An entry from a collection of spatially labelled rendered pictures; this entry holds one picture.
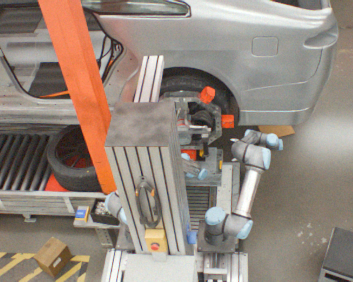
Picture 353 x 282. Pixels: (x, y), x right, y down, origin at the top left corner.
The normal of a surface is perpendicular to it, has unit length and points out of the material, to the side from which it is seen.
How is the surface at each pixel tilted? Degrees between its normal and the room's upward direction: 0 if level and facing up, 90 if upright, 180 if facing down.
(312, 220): 0
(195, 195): 0
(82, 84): 90
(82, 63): 90
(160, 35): 82
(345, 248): 0
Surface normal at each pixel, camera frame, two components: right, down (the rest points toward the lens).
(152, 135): -0.10, -0.68
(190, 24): -0.12, 0.57
